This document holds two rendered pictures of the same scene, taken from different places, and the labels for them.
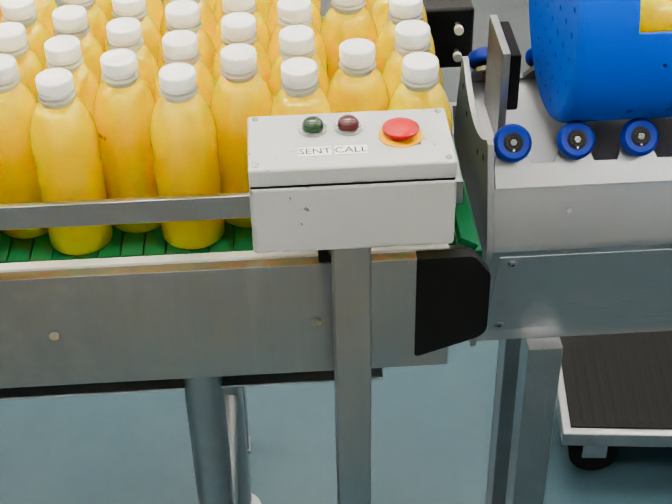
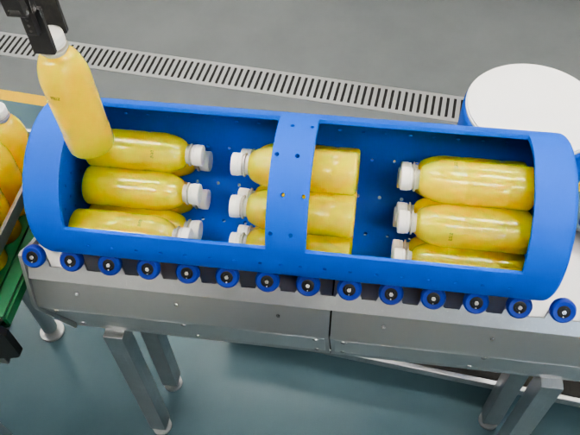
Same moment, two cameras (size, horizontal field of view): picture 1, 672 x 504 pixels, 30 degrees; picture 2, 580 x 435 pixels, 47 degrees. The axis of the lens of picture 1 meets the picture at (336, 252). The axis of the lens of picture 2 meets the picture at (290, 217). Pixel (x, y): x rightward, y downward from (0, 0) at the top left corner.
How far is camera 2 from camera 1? 108 cm
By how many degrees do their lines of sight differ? 17
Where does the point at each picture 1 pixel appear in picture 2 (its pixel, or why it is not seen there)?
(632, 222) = (116, 305)
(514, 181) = (39, 275)
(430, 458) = not seen: hidden behind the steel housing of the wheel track
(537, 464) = (135, 379)
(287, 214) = not seen: outside the picture
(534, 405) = (119, 357)
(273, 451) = not seen: hidden behind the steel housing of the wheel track
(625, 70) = (65, 244)
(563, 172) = (68, 274)
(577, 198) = (80, 288)
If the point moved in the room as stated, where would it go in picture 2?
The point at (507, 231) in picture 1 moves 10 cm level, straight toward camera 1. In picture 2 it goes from (43, 298) to (14, 341)
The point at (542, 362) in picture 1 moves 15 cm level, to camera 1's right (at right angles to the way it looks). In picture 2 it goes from (113, 343) to (175, 352)
